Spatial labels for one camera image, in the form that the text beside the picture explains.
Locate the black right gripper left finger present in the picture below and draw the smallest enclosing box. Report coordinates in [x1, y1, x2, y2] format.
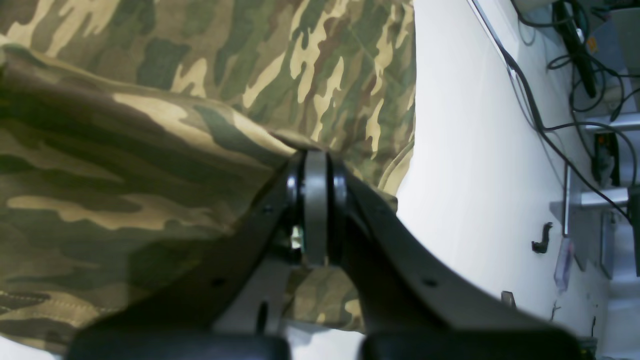
[66, 152, 306, 360]

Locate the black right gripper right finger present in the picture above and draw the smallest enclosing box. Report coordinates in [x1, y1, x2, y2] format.
[327, 155, 583, 360]

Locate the camouflage T-shirt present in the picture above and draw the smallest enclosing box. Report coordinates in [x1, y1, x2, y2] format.
[0, 0, 417, 354]

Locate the black cable along table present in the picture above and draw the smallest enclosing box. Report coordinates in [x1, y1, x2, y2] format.
[470, 0, 640, 226]

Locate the cluttered cables and electronics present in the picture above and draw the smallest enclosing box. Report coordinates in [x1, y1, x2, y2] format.
[510, 0, 640, 301]

